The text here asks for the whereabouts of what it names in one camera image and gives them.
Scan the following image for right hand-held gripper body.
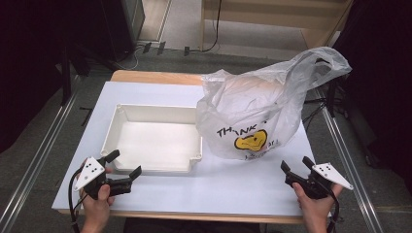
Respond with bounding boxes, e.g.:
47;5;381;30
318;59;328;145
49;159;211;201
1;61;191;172
285;162;355;200

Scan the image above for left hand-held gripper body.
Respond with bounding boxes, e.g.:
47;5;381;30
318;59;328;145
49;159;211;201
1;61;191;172
73;156;134;200

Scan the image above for white plastic box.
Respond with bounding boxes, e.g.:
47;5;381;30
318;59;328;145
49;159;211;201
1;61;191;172
100;103;204;174

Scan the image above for translucent white plastic bag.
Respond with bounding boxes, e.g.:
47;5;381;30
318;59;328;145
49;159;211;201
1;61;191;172
195;46;353;161

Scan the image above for person's left hand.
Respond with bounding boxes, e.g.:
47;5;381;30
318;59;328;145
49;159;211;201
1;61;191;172
78;164;117;227

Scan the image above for person's right hand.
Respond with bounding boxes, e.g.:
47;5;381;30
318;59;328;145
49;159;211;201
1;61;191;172
292;182;344;226

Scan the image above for black floor tape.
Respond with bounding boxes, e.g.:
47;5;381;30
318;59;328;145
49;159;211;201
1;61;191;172
79;106;94;127

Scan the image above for white table board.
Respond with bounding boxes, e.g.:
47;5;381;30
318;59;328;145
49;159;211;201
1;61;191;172
51;81;326;217

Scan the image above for black tripod stand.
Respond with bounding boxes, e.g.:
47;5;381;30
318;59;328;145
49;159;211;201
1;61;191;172
325;76;339;118

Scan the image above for wooden table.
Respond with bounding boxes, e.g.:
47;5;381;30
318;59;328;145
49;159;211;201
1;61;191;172
57;69;307;225

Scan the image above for black upright stand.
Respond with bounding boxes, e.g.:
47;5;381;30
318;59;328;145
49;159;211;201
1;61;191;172
59;42;74;106

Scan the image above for black curtain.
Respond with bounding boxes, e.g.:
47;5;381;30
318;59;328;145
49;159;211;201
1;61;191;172
333;0;412;195
0;0;111;153

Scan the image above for black cabinet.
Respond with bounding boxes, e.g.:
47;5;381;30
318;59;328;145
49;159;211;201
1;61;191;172
96;0;146;62

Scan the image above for light wooden shelf unit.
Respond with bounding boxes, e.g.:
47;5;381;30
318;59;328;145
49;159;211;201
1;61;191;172
199;0;354;62

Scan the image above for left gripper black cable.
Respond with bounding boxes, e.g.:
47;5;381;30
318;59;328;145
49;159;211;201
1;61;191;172
67;166;86;233

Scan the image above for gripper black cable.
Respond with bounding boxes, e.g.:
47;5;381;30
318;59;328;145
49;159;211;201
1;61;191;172
67;166;86;233
319;181;341;233

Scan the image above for metal floor rail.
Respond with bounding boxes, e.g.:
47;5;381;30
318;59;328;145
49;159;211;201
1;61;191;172
315;88;385;233
0;76;81;233

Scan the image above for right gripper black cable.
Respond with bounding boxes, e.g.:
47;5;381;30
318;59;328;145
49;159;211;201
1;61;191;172
319;181;341;233

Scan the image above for black floor cables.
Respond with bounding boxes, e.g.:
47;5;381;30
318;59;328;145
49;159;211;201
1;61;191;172
300;96;328;130

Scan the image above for white floor cable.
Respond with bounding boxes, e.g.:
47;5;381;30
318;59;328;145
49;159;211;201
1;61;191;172
120;45;145;71

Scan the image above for hanging black cable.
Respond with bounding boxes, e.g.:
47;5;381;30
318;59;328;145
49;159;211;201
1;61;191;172
189;0;223;53

